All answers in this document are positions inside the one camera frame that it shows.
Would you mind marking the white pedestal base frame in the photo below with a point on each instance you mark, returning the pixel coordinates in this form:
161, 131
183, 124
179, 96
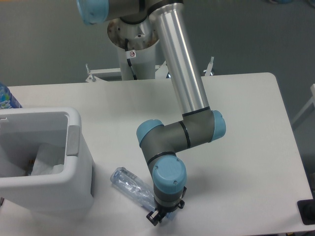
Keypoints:
161, 71

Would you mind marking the white plastic trash can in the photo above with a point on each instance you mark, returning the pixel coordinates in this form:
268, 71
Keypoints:
22, 131

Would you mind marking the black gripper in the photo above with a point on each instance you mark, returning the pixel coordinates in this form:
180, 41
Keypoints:
163, 208

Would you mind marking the blue labelled water bottle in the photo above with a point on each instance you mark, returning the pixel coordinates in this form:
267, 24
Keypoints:
7, 100

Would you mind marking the black device at table edge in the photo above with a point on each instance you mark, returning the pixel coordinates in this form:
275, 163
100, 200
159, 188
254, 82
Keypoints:
307, 211

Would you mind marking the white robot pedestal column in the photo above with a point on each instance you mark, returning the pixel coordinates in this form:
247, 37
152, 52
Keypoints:
136, 48

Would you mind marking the white furniture frame at right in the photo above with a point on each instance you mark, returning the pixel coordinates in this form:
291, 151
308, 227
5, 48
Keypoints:
305, 111

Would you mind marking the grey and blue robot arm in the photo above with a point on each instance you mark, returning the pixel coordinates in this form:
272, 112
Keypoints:
200, 124

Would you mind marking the crushed clear plastic bottle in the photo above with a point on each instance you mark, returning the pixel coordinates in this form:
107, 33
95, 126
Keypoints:
134, 188

